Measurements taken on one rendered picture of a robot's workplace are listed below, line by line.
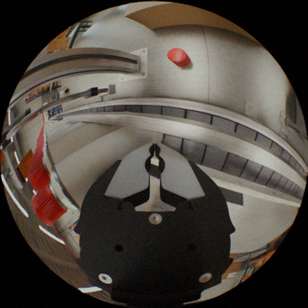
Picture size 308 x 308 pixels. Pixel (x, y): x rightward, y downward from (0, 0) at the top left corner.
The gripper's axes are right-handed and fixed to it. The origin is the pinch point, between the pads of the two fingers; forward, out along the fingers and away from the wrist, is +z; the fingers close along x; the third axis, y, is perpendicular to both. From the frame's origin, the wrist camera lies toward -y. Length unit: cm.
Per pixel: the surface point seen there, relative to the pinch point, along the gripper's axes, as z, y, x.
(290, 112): -4.3, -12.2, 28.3
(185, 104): 4.1, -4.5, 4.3
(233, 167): -0.9, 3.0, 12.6
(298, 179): -12.0, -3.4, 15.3
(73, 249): -84, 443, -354
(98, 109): 15.0, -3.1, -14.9
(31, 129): 268, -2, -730
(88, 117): 2.5, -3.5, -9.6
